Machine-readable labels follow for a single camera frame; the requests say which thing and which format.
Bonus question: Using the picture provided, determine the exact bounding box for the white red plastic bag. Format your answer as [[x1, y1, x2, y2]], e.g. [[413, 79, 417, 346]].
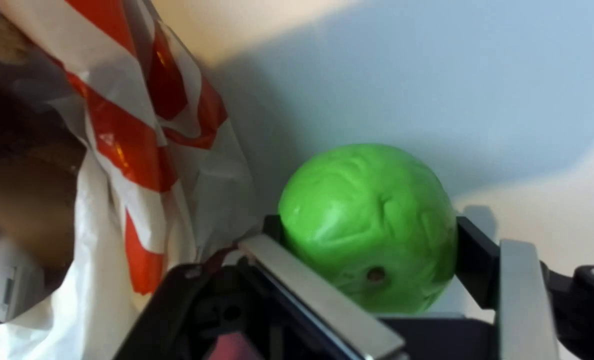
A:
[[0, 0, 262, 360]]

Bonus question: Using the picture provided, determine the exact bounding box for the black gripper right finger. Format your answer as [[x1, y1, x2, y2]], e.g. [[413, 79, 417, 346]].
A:
[[453, 214, 594, 360]]

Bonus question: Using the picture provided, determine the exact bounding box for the bright green apple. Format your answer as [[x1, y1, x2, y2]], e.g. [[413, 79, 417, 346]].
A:
[[276, 143, 460, 316]]

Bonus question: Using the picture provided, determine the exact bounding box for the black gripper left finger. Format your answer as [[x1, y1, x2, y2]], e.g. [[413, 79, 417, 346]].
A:
[[114, 214, 408, 360]]

